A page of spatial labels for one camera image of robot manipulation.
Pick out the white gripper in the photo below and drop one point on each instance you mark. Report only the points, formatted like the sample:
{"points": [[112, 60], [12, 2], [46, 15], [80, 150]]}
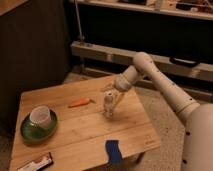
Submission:
{"points": [[117, 96]]}

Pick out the clear plastic bottle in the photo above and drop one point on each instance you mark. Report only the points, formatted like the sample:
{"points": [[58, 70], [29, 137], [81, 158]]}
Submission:
{"points": [[108, 104]]}

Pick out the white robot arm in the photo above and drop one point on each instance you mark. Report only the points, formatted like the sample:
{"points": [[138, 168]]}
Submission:
{"points": [[197, 154]]}

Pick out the orange carrot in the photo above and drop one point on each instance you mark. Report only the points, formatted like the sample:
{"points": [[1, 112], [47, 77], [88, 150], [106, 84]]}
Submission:
{"points": [[81, 102]]}

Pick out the wooden table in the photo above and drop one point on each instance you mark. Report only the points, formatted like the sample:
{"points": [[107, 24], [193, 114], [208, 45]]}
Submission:
{"points": [[79, 141]]}

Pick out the blue tape piece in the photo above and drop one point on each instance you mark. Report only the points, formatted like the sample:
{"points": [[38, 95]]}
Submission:
{"points": [[113, 152]]}

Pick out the metal pole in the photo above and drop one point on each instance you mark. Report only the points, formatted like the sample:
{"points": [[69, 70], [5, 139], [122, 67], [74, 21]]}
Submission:
{"points": [[81, 36]]}

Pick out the white plastic cup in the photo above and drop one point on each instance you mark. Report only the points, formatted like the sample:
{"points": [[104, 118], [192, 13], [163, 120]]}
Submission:
{"points": [[41, 117]]}

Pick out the green plate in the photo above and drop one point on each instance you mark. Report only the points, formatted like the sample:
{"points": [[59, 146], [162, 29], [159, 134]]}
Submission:
{"points": [[32, 134]]}

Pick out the candy bar wrapper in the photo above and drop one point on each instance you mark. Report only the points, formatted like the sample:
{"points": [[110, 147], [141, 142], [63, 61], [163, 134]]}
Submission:
{"points": [[37, 164]]}

